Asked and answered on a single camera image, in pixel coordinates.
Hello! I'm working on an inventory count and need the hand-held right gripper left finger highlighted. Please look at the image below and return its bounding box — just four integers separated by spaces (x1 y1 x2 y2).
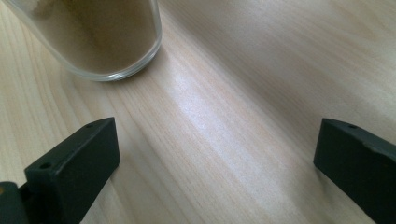
24 117 121 224

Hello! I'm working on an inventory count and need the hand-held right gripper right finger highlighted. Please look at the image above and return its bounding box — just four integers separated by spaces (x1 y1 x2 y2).
313 118 396 224

